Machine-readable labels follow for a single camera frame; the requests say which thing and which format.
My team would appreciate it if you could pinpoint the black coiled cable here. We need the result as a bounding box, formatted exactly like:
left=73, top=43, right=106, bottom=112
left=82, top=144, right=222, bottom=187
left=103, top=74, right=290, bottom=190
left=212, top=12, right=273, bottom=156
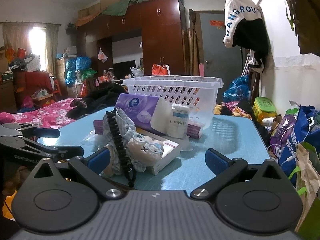
left=105, top=107, right=138, bottom=188

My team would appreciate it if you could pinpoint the blue plastic bag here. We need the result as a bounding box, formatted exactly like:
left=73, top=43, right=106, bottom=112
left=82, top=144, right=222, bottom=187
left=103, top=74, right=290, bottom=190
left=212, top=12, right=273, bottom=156
left=222, top=75, right=250, bottom=103

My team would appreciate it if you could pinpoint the white hoodie with blue letters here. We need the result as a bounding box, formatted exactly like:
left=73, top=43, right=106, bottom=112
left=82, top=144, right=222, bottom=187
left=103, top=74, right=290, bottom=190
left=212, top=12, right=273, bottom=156
left=223, top=0, right=269, bottom=69

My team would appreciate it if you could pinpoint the grey patterned cloth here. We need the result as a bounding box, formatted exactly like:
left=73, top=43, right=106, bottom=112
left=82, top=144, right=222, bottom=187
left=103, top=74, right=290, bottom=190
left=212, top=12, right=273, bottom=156
left=103, top=107, right=146, bottom=177

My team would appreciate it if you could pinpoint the white flat box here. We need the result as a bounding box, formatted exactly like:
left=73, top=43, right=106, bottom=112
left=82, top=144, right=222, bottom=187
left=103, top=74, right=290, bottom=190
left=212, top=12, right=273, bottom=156
left=137, top=128, right=181, bottom=176

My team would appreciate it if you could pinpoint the purple tissue pack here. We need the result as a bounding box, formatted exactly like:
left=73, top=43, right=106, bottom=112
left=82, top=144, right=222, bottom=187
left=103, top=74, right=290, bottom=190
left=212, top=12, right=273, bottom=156
left=116, top=94, right=171, bottom=135

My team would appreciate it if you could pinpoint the plush toy with glasses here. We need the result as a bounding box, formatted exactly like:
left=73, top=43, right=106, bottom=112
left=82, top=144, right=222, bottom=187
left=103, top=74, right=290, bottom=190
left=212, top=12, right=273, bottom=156
left=126, top=132, right=164, bottom=166

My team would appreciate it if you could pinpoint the grey door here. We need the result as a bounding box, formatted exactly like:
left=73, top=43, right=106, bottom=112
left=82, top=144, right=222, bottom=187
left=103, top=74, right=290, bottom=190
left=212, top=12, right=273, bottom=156
left=196, top=10, right=244, bottom=102

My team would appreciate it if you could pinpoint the black clothing on bed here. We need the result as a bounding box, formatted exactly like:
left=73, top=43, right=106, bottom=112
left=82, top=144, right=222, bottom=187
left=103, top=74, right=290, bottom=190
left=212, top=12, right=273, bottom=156
left=66, top=82, right=127, bottom=120

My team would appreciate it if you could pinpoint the white cotton pads pack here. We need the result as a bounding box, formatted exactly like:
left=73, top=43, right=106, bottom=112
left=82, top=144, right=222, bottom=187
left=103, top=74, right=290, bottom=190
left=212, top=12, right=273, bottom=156
left=167, top=103, right=190, bottom=139

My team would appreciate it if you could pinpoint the olive hanging bag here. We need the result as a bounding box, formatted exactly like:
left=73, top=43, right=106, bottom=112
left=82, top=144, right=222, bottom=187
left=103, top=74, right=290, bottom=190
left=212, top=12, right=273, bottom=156
left=285, top=0, right=320, bottom=56

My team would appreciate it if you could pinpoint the purple printed bag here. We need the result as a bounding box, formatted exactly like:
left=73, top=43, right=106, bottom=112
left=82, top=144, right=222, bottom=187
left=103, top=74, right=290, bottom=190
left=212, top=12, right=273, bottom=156
left=270, top=114, right=297, bottom=159

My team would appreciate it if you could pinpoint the dark red wooden wardrobe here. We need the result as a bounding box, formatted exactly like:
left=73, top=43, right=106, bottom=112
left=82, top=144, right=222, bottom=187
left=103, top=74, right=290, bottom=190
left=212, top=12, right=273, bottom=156
left=76, top=0, right=187, bottom=75

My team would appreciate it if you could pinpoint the pink floral bedspread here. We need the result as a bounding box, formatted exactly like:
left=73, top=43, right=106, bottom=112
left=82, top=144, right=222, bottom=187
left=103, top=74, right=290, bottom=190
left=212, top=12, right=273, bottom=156
left=0, top=98, right=74, bottom=129

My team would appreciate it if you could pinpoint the red and white hanging bag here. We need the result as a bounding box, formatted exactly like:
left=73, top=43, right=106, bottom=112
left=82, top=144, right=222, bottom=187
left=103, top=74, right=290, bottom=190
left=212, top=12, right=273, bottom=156
left=151, top=57, right=170, bottom=75

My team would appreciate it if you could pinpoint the green lidded container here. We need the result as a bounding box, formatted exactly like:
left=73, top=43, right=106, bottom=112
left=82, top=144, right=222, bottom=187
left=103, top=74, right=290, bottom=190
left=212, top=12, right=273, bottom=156
left=253, top=97, right=277, bottom=122

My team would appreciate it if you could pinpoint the blue shopping bag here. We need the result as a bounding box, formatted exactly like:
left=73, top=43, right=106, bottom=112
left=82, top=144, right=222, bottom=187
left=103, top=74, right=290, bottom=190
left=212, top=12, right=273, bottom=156
left=278, top=105, right=319, bottom=177

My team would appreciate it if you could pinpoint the curtained bright window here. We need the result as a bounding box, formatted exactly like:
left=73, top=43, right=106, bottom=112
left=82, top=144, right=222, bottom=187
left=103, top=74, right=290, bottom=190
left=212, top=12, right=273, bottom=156
left=1, top=22, right=60, bottom=75

